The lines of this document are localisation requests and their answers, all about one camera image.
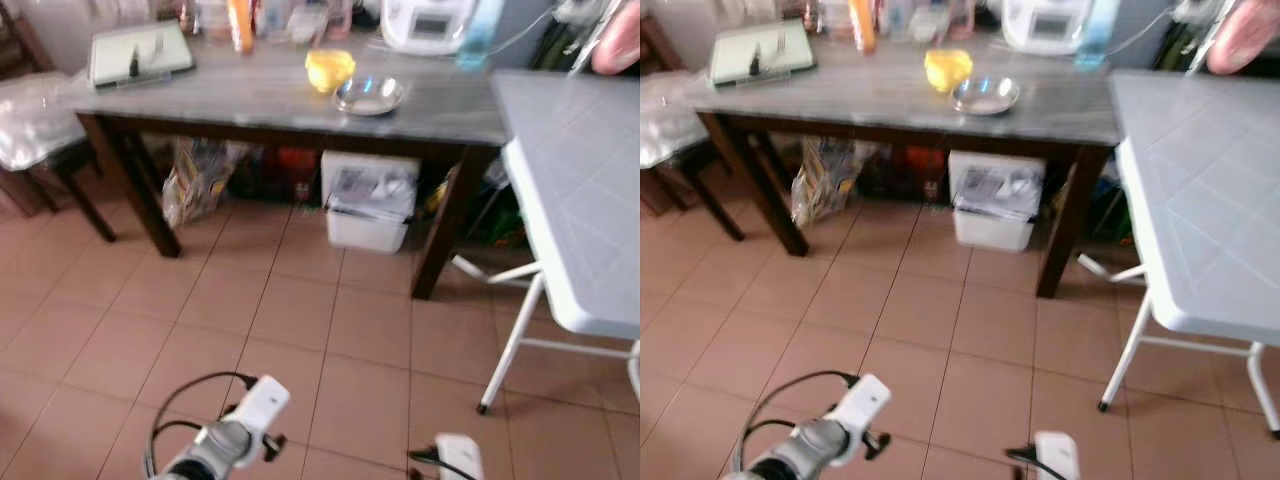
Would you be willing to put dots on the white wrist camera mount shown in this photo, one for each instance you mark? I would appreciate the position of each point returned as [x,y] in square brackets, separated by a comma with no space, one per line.
[460,458]
[1057,457]
[262,405]
[866,405]

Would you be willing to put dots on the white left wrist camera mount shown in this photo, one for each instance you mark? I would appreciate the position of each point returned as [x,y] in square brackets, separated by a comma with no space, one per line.
[866,405]
[262,405]

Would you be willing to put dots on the clear plastic bag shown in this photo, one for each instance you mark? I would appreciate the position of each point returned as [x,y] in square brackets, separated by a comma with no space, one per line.
[35,120]
[668,120]

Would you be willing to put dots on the yellow plastic bowl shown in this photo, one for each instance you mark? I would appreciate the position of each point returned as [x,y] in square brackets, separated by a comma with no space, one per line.
[329,68]
[947,68]

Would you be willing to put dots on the white storage box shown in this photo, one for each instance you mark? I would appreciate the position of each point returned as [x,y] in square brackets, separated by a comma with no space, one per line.
[995,225]
[368,225]

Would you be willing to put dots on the dark wooden stool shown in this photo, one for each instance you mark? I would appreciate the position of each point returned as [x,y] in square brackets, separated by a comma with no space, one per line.
[75,190]
[715,195]

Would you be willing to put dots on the blue water bottle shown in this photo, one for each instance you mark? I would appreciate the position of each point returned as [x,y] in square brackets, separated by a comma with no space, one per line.
[482,35]
[1098,35]

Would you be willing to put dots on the steel fork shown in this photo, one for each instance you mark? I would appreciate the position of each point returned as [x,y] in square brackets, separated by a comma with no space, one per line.
[777,52]
[155,55]

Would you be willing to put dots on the orange sauce bottle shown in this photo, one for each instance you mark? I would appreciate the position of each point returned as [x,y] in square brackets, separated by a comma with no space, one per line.
[241,25]
[862,25]

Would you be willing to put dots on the dark wooden grey-top table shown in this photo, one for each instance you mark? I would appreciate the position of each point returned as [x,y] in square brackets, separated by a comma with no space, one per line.
[870,100]
[250,100]

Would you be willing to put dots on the white green-rimmed cutting board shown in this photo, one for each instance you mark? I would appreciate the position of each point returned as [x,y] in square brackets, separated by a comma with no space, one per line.
[115,55]
[735,55]

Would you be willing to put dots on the white kitchen appliance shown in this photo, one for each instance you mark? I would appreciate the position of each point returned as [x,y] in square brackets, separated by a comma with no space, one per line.
[1045,25]
[425,25]

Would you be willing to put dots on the white folding table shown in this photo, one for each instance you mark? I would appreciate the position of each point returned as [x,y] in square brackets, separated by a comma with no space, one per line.
[1200,190]
[575,180]

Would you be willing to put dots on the round steel plate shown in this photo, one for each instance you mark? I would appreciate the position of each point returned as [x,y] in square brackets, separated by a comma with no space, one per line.
[985,96]
[368,96]

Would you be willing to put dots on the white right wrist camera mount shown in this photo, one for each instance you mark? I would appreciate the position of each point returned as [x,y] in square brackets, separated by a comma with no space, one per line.
[1057,457]
[460,458]

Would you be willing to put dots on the pink round fan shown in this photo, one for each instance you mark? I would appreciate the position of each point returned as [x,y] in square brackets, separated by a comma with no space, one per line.
[620,40]
[1245,35]

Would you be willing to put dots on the printed snack bag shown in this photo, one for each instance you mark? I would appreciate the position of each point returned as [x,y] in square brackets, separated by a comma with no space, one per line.
[195,180]
[822,180]

